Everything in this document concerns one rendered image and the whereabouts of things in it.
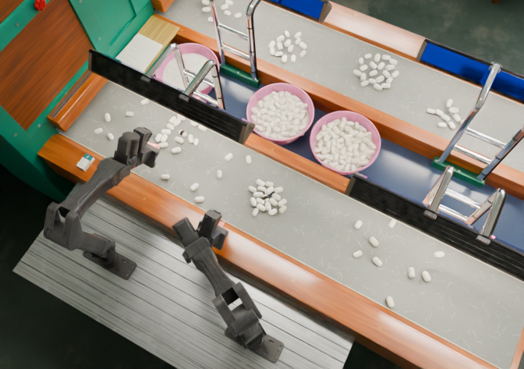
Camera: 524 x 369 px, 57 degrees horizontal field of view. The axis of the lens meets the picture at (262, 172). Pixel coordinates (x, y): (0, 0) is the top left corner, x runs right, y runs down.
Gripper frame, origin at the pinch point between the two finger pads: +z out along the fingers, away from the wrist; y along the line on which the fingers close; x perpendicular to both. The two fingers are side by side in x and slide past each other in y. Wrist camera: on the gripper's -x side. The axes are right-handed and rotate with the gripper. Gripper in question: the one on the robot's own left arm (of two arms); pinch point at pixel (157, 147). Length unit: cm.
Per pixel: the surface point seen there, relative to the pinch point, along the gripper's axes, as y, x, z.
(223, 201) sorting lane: -28.7, 10.8, 4.7
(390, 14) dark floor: -33, -52, 191
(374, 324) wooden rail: -94, 18, -7
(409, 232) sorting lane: -93, -3, 21
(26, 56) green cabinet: 46, -19, -18
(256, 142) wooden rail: -27.8, -8.2, 22.8
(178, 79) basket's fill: 17.0, -13.4, 34.1
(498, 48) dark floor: -102, -56, 194
